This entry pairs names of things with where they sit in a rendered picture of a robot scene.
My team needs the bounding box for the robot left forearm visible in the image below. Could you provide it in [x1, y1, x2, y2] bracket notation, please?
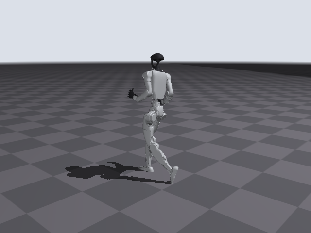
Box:
[132, 90, 149, 102]

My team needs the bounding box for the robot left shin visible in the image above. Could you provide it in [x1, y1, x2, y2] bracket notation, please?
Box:
[148, 144, 172, 174]

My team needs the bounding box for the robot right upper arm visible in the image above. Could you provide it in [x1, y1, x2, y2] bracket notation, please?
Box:
[166, 73, 173, 97]

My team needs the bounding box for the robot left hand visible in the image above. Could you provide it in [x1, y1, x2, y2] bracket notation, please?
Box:
[128, 88, 138, 98]

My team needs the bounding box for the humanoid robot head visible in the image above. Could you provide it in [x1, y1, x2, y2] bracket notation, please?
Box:
[150, 53, 164, 72]

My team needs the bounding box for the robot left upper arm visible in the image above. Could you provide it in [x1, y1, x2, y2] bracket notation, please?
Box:
[142, 71, 153, 97]

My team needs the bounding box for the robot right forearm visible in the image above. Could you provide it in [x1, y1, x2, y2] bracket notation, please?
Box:
[161, 96, 173, 104]

